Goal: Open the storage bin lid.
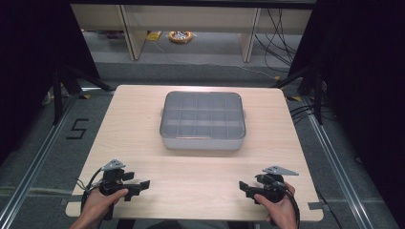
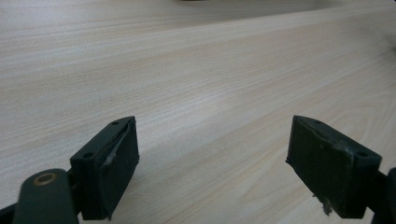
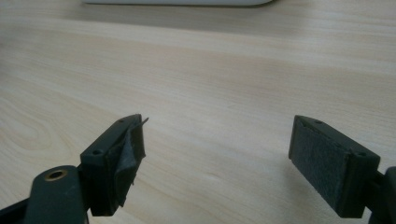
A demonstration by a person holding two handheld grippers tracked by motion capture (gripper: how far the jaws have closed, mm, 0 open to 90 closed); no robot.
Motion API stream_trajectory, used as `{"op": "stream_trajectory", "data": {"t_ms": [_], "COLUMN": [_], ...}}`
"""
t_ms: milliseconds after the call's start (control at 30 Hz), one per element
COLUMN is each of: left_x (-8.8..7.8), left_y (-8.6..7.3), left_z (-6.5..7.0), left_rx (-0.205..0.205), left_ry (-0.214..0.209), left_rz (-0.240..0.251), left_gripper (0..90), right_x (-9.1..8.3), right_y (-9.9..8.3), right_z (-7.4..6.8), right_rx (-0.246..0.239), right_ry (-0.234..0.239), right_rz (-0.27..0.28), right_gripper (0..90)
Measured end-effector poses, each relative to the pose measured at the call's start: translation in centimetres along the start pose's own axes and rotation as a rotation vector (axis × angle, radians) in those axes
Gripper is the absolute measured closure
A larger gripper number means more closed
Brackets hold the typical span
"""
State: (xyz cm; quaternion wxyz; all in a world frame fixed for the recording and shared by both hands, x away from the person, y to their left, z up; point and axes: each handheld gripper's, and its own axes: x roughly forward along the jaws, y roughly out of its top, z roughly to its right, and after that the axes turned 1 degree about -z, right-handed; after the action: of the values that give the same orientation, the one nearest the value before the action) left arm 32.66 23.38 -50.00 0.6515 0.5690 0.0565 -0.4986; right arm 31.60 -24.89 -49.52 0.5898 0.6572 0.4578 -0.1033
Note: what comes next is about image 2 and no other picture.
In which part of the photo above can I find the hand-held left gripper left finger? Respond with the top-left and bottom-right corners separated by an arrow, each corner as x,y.
69,116 -> 140,221

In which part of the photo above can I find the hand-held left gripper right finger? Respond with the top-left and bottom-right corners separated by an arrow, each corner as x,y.
285,115 -> 383,219

